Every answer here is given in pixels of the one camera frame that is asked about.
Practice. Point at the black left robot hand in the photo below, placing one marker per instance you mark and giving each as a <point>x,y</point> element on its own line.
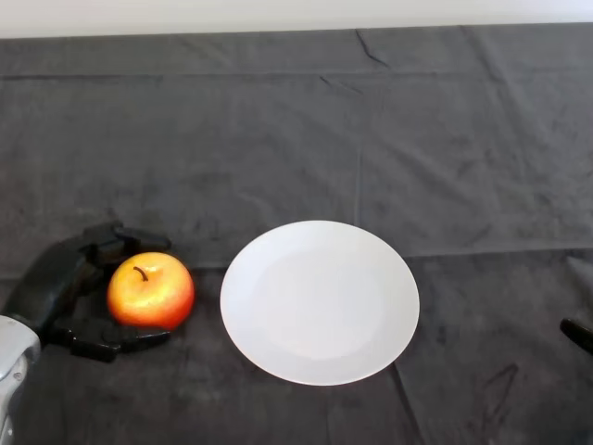
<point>48,278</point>

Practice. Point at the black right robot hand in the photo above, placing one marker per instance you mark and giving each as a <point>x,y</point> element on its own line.
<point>580,334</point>

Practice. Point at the red yellow apple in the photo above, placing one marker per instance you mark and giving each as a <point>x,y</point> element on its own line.
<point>150,296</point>

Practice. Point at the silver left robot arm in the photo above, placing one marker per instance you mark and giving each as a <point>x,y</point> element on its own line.
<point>14,361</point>

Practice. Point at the white round plate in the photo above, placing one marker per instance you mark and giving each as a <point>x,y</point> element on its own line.
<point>319,303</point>

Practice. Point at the black table cloth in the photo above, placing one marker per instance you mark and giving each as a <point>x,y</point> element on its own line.
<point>296,139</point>

